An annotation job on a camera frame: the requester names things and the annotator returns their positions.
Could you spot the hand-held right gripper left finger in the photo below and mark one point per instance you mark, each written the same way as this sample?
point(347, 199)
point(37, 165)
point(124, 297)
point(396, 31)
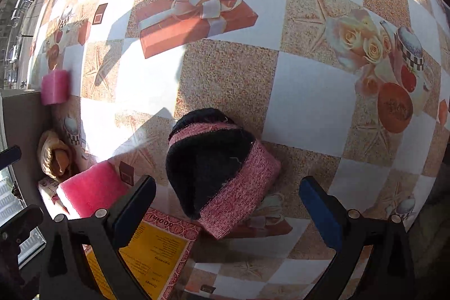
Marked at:
point(135, 212)

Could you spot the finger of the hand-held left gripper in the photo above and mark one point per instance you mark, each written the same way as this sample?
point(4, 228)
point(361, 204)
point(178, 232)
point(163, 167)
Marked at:
point(10, 156)
point(21, 222)

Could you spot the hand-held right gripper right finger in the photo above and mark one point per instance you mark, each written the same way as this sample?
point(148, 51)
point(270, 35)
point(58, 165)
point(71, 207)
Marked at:
point(323, 215)

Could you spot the grey cardboard box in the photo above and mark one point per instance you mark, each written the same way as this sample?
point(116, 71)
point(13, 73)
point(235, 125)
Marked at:
point(21, 117)

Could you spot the pink black knitted sock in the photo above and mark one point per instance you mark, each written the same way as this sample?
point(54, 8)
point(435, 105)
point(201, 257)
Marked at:
point(211, 166)

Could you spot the red patterned carton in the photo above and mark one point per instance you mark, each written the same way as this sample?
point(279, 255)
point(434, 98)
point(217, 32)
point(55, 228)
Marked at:
point(158, 250)

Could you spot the white floral tissue pack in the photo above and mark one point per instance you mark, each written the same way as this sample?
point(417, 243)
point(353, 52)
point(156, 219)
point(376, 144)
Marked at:
point(49, 185)

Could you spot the pink sponge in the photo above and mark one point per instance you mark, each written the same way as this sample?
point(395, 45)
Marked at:
point(54, 87)
point(88, 187)

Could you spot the checkered printed tablecloth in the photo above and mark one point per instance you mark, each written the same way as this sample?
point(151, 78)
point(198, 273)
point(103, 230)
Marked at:
point(309, 92)

